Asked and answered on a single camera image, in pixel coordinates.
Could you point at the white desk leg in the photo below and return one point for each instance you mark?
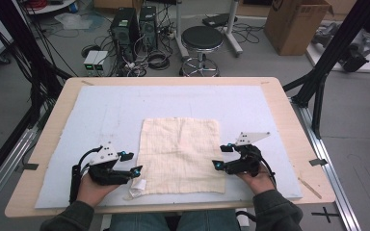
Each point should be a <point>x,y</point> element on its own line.
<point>179,29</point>
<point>231,29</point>

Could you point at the wooden table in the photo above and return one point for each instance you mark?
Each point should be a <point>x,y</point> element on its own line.
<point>287,128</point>

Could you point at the person's right leg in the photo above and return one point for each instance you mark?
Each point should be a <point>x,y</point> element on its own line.
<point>208,221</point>

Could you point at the person's left hand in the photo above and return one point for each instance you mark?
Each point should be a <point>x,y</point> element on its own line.
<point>91,194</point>

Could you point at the person's leg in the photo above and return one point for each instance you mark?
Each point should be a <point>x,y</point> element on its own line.
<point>208,221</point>
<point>138,223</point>

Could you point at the white round table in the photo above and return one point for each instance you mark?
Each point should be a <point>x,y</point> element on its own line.
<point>51,7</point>

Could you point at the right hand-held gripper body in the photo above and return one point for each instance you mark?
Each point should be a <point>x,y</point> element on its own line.
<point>249,138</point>

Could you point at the aluminium rail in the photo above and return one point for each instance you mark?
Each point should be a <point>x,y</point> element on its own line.
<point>6,166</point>
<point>327,166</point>

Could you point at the large black computer tower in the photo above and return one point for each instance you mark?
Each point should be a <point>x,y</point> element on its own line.
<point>123,32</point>

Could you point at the clear plastic bag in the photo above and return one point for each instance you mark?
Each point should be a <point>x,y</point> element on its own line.
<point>74,20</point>

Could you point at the black tape strip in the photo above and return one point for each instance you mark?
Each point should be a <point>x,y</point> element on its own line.
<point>30,166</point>
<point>318,162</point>

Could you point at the black round stool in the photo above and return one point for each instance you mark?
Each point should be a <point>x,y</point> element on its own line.
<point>202,37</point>

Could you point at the black flat case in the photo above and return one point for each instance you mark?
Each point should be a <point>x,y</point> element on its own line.
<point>218,20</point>

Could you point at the white power supply unit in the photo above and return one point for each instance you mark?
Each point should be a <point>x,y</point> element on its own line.
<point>101,61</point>
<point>90,61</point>

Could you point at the person's right hand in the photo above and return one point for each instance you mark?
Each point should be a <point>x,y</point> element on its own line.
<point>260,183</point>

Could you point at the white foam mat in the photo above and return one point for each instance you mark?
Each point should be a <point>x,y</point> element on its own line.
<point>109,106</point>

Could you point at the black metal frame stand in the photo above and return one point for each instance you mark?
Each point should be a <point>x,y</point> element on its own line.
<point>334,48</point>

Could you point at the cream towel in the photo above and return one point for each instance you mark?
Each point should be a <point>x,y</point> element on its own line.
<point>179,154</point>

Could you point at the slim black computer tower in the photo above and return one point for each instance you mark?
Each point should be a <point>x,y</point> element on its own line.
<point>148,25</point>

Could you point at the thin wooden stick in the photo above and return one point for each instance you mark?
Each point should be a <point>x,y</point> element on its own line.
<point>310,188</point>

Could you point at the person's left leg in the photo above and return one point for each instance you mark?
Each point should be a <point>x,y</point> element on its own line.
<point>138,223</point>

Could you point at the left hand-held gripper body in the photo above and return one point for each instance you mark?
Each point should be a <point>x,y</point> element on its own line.
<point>104,155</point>

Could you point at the brown cardboard box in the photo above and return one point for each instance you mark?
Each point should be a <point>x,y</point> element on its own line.
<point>292,29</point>

